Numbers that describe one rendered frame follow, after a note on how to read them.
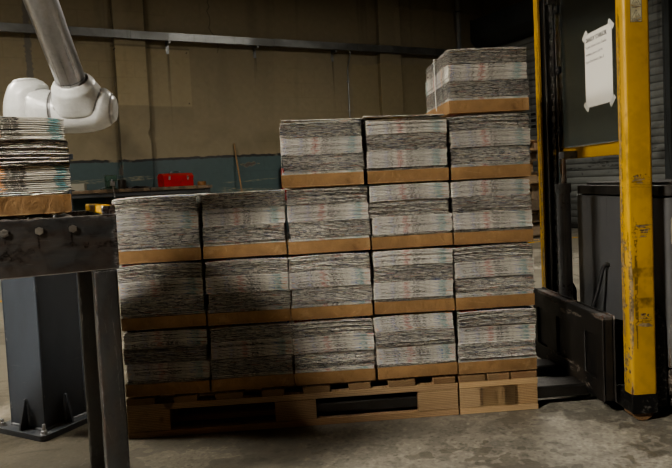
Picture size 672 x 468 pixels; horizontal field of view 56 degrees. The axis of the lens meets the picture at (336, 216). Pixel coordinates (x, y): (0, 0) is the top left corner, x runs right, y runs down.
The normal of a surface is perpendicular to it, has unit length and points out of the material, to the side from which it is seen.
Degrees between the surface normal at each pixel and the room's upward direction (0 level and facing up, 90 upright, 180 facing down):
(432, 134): 90
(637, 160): 90
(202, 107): 90
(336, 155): 90
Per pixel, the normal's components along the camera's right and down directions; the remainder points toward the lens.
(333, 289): 0.06, 0.05
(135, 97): 0.44, 0.03
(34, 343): -0.45, 0.07
